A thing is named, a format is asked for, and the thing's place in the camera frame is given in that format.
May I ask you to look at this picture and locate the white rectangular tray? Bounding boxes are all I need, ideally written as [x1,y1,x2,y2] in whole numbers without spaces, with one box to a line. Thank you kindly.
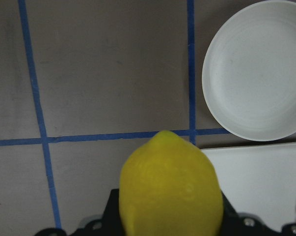
[202,142,296,231]

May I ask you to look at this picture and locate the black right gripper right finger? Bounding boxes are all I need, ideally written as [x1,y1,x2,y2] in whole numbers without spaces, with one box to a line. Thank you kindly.
[220,194,296,236]

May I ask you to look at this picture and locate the white round plate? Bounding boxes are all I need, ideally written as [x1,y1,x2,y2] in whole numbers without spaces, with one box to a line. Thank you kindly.
[202,0,296,141]

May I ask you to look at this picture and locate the yellow lemon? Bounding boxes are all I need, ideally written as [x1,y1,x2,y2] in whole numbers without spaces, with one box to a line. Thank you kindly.
[119,131,223,236]

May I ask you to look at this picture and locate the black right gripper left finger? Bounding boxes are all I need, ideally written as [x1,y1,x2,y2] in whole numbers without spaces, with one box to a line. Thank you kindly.
[74,189,123,236]

